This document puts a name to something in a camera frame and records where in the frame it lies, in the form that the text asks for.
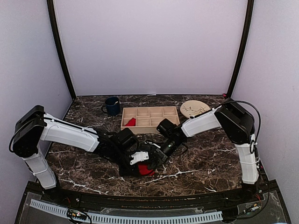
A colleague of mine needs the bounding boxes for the plain red sock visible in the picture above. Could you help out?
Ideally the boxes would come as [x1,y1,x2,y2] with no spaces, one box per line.
[124,118,136,126]

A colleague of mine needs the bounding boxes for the white slotted cable duct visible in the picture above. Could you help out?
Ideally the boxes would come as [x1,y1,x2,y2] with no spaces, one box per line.
[29,199,223,224]

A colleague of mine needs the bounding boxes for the black corner post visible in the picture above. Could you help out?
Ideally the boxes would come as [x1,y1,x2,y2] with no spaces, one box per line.
[46,0,77,101]
[225,0,255,98]

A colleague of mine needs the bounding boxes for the red santa sock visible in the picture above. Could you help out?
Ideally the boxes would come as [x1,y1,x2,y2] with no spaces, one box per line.
[137,163,155,176]

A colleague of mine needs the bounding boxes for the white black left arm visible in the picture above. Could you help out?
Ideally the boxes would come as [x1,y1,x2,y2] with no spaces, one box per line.
[9,105,148,203]

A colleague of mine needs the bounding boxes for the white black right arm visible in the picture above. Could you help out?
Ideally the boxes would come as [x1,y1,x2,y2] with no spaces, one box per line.
[151,98,260,203]

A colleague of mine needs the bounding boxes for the wooden compartment tray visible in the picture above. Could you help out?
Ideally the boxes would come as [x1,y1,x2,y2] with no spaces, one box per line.
[121,106,180,134]

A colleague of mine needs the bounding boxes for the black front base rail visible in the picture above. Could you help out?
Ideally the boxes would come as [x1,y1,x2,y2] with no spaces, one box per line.
[20,180,285,211]

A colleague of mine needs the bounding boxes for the black right corner post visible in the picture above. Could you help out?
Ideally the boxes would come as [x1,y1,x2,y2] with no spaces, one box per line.
[225,0,255,98]

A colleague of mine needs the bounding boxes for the dark blue mug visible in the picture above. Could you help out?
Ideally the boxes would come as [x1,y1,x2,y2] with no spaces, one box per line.
[101,97,121,116]

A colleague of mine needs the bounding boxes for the round beige decorated plate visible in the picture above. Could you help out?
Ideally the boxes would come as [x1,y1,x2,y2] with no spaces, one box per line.
[180,100,211,118]

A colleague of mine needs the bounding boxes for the black left corner post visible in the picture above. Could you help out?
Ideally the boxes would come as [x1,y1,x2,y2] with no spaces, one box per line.
[46,0,77,101]

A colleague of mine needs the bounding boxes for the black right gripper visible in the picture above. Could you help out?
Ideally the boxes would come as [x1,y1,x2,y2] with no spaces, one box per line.
[147,138,182,169]

